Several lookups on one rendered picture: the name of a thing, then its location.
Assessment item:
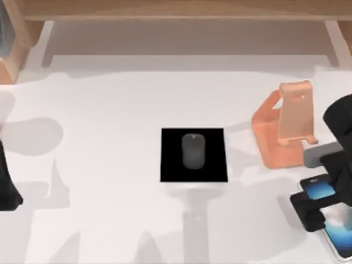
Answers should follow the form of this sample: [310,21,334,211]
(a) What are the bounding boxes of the black smartphone with blue screen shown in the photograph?
[299,174,352,260]

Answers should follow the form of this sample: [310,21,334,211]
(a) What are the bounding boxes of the pale grey rounded box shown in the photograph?
[303,142,345,169]

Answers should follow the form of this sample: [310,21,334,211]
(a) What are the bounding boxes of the salmon phone stand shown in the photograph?
[251,79,319,169]

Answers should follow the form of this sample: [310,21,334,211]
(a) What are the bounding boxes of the grey computer mouse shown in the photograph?
[181,133,207,170]

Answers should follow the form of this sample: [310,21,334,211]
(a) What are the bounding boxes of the black mouse pad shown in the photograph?
[160,127,229,183]

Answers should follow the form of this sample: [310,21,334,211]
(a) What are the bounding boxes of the wooden desk shelf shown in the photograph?
[23,0,352,69]

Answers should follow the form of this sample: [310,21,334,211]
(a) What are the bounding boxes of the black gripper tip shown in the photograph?
[0,139,24,212]

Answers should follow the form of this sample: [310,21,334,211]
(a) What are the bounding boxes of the wooden cabinet with dark inside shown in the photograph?
[0,0,46,85]

